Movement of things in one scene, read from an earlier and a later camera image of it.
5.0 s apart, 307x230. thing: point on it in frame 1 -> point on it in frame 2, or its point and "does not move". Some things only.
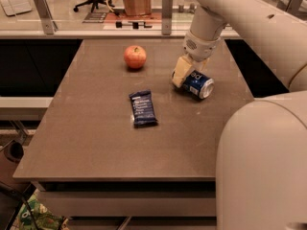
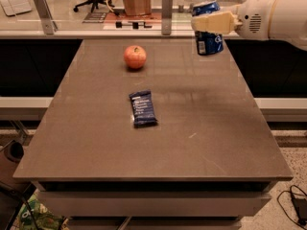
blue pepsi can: x=200 y=84 -> x=207 y=42
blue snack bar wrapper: x=143 y=109 does not move
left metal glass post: x=48 y=21 does not move
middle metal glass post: x=167 y=11 does not move
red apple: x=134 y=57 does not move
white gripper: x=200 y=49 -> x=253 y=18
